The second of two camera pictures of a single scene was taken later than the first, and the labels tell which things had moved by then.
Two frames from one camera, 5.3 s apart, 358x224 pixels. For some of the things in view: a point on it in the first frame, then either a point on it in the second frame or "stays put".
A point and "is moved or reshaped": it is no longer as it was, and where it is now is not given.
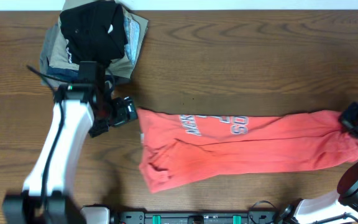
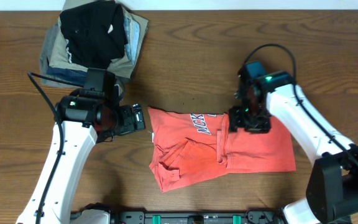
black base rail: [196, 218] stays put
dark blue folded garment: [67, 73] stays put
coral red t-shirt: [175, 147] is moved or reshaped
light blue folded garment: [133, 33] stays put
